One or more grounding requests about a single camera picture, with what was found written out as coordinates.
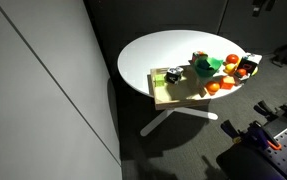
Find orange block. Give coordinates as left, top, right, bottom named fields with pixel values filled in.
left=219, top=75, right=236, bottom=91

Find black robot cart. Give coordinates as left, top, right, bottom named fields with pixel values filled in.
left=216, top=113, right=287, bottom=180

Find white table pedestal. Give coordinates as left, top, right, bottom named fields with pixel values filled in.
left=139, top=106, right=219, bottom=138

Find black white patterned plush cube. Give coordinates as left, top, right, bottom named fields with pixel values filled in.
left=237, top=52, right=263, bottom=76

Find small black grey cube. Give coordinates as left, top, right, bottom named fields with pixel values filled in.
left=233, top=73, right=251, bottom=84

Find orange fruit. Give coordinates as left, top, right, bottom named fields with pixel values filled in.
left=205, top=80, right=221, bottom=95

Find black bag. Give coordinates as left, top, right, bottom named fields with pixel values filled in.
left=271, top=43, right=287, bottom=68

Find wooden tray box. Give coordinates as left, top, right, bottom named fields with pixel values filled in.
left=147, top=65, right=212, bottom=111

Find black hanging straps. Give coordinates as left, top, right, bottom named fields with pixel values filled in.
left=251, top=0, right=277, bottom=18

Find green plastic bowl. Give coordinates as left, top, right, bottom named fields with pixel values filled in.
left=193, top=55, right=224, bottom=79

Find red tomato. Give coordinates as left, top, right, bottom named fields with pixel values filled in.
left=225, top=53, right=240, bottom=65

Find small red ball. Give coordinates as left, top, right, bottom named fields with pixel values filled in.
left=236, top=68, right=248, bottom=78

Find black white checkered plush cube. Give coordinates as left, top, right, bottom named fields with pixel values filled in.
left=164, top=66, right=185, bottom=85

